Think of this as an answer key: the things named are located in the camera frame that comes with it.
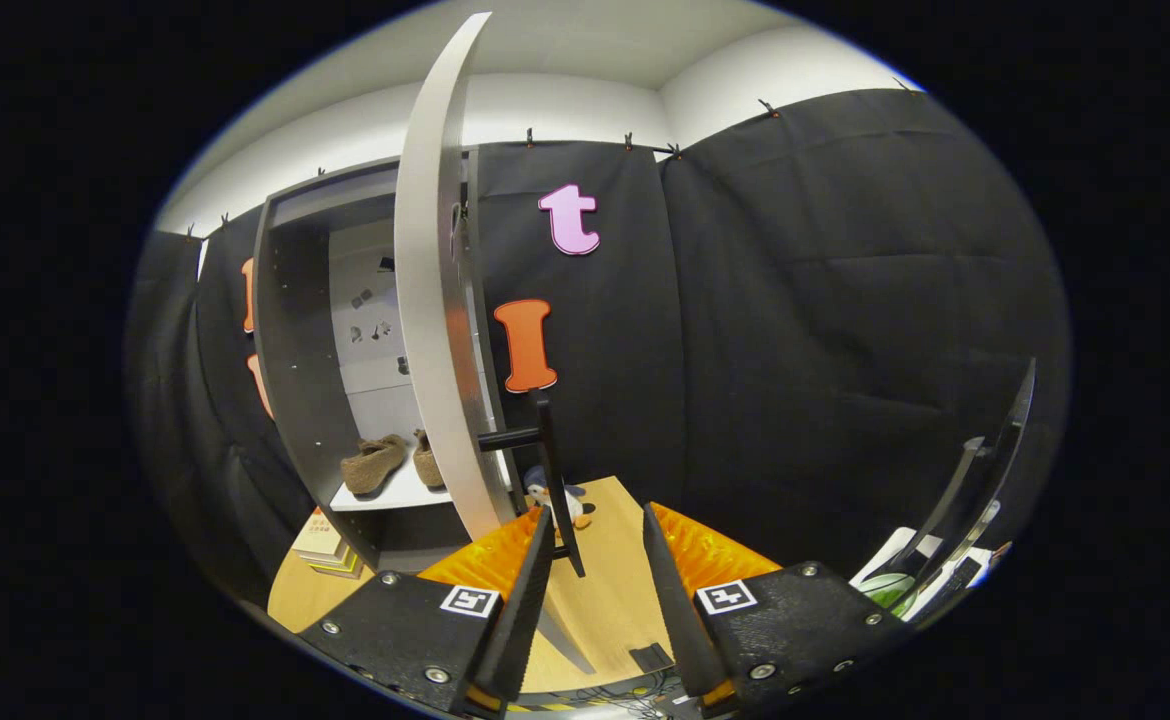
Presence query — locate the black backdrop cloth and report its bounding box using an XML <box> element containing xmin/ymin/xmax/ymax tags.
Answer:
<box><xmin>125</xmin><ymin>88</ymin><xmax>1071</xmax><ymax>611</ymax></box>

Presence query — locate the black curved stand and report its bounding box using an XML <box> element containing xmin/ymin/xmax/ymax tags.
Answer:
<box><xmin>905</xmin><ymin>358</ymin><xmax>1038</xmax><ymax>601</ymax></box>

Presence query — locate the black door handle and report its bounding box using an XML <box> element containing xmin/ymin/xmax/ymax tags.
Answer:
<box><xmin>478</xmin><ymin>390</ymin><xmax>587</xmax><ymax>578</ymax></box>

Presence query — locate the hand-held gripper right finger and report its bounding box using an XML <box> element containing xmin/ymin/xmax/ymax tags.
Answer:
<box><xmin>642</xmin><ymin>502</ymin><xmax>911</xmax><ymax>713</ymax></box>

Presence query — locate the white flat board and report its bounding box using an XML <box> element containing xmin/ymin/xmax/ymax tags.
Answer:
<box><xmin>850</xmin><ymin>527</ymin><xmax>946</xmax><ymax>591</ymax></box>

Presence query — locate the green round object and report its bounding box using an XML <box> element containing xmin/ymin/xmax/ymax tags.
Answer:
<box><xmin>860</xmin><ymin>572</ymin><xmax>911</xmax><ymax>611</ymax></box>

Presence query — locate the dark grey shoe cabinet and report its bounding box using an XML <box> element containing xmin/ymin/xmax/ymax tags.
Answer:
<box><xmin>251</xmin><ymin>150</ymin><xmax>526</xmax><ymax>573</ymax></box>

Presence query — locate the brown fuzzy shoe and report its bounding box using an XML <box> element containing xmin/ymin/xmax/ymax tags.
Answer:
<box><xmin>341</xmin><ymin>434</ymin><xmax>408</xmax><ymax>496</ymax></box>
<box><xmin>412</xmin><ymin>429</ymin><xmax>446</xmax><ymax>489</ymax></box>

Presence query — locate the stack of books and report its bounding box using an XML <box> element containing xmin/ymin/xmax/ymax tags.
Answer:
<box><xmin>290</xmin><ymin>508</ymin><xmax>366</xmax><ymax>579</ymax></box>

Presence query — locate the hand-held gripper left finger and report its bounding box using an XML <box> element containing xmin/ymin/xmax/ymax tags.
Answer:
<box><xmin>295</xmin><ymin>505</ymin><xmax>556</xmax><ymax>716</ymax></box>

